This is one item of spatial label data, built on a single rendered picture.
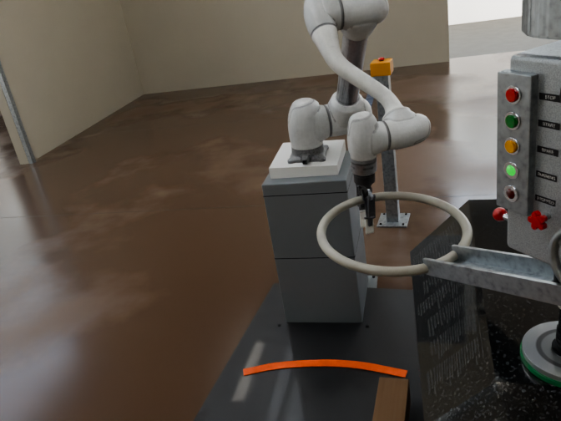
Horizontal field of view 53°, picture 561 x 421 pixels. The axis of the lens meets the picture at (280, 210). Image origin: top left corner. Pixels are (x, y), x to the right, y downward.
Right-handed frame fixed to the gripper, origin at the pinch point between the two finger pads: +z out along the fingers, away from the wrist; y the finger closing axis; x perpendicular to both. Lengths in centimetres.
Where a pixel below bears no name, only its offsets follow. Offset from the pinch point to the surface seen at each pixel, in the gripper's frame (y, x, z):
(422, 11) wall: -576, 305, 38
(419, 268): 46.9, -2.0, -9.6
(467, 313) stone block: 56, 8, 3
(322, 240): 22.6, -23.2, -10.6
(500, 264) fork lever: 60, 15, -14
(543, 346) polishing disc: 83, 12, -6
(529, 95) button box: 82, 3, -69
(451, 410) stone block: 82, -11, 7
